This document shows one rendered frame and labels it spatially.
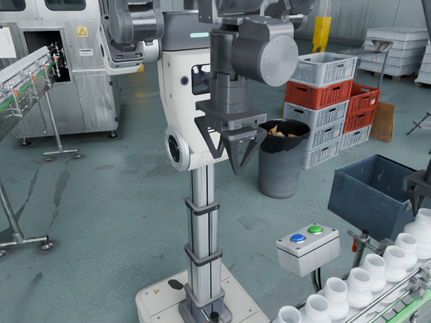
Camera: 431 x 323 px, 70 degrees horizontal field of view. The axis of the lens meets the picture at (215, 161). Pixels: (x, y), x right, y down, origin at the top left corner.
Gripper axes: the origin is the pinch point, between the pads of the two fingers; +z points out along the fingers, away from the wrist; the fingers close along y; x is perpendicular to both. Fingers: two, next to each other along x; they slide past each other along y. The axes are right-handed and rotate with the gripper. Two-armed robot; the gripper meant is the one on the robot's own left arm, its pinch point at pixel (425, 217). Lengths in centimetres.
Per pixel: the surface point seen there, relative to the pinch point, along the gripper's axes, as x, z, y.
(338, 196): -41, 36, 49
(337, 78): -193, 23, 176
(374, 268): 18.7, 4.2, -1.2
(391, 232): -41, 38, 23
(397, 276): 12.8, 7.8, -3.4
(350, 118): -241, 76, 186
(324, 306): 33.2, 5.3, -1.4
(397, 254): 10.0, 5.2, -1.0
